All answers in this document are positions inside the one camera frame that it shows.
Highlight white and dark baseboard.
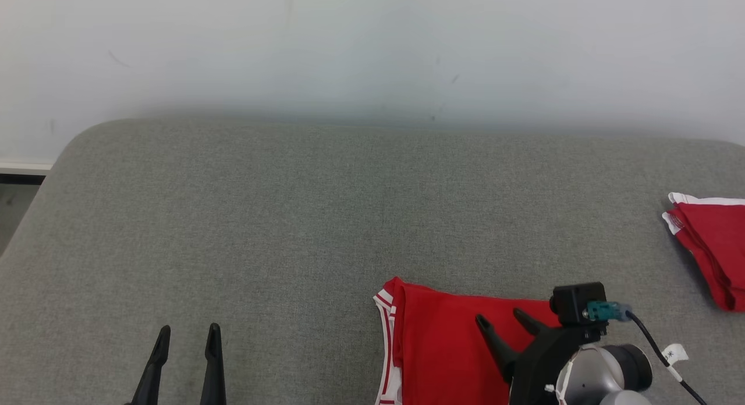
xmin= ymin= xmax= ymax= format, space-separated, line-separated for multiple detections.
xmin=0 ymin=159 xmax=54 ymax=186

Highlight red white twisted wire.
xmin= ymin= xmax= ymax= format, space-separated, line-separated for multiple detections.
xmin=545 ymin=358 xmax=578 ymax=405

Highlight red shorts with white stripe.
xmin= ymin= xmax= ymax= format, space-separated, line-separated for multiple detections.
xmin=662 ymin=192 xmax=745 ymax=312

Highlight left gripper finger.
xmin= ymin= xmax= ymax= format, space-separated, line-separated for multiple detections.
xmin=131 ymin=325 xmax=172 ymax=405
xmin=200 ymin=322 xmax=228 ymax=405

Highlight white cable label tag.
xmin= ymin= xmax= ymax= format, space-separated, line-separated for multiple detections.
xmin=661 ymin=343 xmax=690 ymax=368

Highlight red jersey with white trim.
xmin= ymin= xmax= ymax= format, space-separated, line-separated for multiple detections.
xmin=372 ymin=276 xmax=562 ymax=405

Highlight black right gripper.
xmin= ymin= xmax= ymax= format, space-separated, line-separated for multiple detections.
xmin=474 ymin=308 xmax=609 ymax=405

